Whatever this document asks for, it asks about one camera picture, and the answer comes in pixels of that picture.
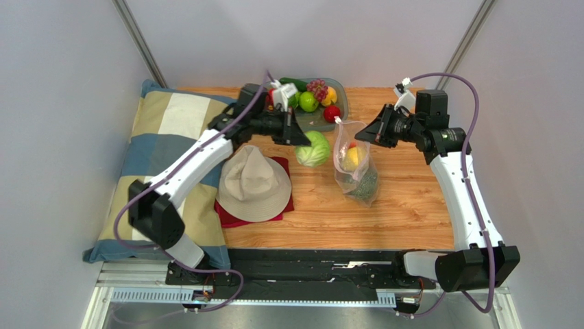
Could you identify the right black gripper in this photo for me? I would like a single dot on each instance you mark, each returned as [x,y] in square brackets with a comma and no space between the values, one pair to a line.
[388,126]

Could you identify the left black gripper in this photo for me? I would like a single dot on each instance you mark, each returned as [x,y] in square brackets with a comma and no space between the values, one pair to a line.
[292,133]

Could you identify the pale green cabbage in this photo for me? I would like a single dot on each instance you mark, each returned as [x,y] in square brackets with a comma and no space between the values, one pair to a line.
[317,153]

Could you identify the yellow pear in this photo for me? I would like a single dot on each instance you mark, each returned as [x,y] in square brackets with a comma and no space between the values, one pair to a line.
[353,159]

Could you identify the clear zip top bag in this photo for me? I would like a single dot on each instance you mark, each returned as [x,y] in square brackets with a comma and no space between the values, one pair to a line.
[355,171]

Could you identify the green bell pepper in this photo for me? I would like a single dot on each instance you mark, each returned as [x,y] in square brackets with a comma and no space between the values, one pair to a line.
[293,101]

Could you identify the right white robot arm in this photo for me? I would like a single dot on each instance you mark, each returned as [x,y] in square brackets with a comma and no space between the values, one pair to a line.
[481,259]

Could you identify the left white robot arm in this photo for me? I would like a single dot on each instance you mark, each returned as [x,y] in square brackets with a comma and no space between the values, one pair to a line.
[152,206]

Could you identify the grey plastic basket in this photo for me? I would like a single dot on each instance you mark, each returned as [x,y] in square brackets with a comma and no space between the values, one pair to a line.
[318,120]

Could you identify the green apple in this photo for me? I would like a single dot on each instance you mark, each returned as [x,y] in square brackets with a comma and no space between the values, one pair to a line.
[307,102]

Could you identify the red tomato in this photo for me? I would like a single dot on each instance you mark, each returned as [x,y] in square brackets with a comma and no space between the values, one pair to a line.
[331,113]

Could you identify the red apple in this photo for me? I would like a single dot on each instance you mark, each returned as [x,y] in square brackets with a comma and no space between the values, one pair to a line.
[269,99]

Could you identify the green cucumber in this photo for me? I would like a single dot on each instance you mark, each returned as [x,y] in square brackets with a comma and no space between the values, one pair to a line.
[299,84]

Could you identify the purple grapes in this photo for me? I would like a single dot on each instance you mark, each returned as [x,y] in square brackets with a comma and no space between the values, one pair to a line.
[318,88]

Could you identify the beige bucket hat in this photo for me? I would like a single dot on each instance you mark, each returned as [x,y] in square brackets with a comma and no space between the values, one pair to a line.
[253,187]

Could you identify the red cloth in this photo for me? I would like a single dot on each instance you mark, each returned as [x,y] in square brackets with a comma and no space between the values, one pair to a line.
[227,220]

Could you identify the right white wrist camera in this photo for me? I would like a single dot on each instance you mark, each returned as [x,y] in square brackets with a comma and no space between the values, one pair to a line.
[406,99]

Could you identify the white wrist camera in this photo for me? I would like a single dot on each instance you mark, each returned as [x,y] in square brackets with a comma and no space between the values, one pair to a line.
[406,99]
[281,94]

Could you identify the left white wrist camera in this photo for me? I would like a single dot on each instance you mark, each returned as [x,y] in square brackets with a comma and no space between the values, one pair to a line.
[281,94]

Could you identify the right aluminium frame post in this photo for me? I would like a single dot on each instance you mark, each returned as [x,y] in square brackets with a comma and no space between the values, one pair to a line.
[482,14]

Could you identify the aluminium frame post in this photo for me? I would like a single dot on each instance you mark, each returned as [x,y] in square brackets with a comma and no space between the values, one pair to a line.
[133,29]
[482,14]

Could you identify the left aluminium frame post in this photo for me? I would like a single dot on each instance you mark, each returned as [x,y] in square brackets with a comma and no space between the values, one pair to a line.
[133,29]

